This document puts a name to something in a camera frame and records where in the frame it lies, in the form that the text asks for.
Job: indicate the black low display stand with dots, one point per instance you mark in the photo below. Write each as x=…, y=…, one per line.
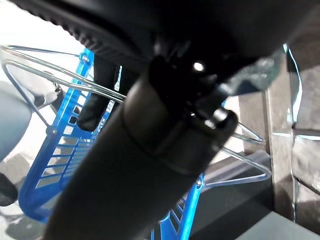
x=237, y=207

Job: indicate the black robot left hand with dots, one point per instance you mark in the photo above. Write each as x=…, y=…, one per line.
x=140, y=162

